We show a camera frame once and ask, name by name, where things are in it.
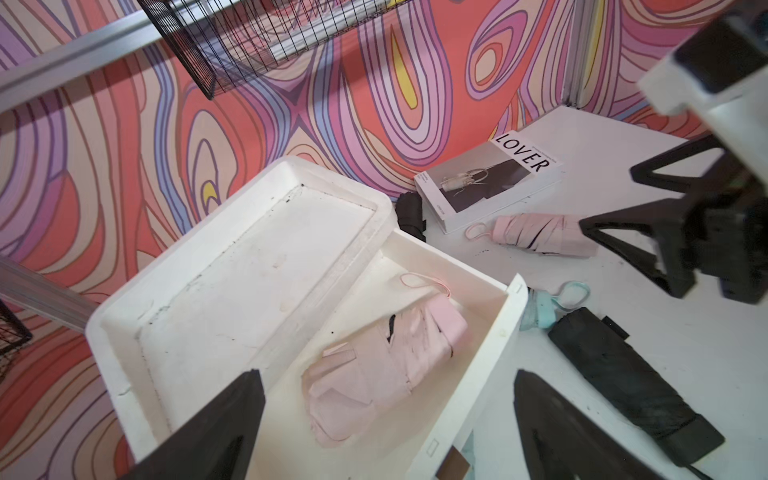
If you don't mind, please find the black wire basket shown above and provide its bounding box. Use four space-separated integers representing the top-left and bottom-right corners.
0 301 33 380
139 0 401 99

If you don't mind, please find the pink umbrella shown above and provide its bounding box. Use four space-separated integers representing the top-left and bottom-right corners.
301 272 469 448
464 213 598 258

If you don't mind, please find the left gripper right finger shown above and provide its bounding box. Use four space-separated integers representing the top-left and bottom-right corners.
514 370 660 479

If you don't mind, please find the black wire basket back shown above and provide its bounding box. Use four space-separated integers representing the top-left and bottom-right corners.
139 0 401 99

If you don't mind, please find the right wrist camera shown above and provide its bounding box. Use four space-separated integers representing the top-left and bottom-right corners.
638 1 767 183

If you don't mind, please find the white drawer cabinet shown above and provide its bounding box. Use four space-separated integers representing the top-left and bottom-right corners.
85 156 397 460

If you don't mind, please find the black wire basket left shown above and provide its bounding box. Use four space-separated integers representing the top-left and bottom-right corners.
0 301 33 380

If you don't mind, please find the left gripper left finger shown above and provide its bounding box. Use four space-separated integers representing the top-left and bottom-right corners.
123 370 266 479

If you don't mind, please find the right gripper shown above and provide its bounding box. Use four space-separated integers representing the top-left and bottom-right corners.
578 133 768 306

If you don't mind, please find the brown drawer pull tab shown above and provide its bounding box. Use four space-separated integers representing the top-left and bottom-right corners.
435 447 470 480

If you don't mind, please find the black umbrella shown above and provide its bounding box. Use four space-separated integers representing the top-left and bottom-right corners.
548 307 725 479
395 192 426 242

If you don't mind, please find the mint umbrella upper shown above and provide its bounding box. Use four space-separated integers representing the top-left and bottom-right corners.
519 281 591 331

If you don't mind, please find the LOVER book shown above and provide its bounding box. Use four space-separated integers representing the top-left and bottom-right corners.
414 131 566 234

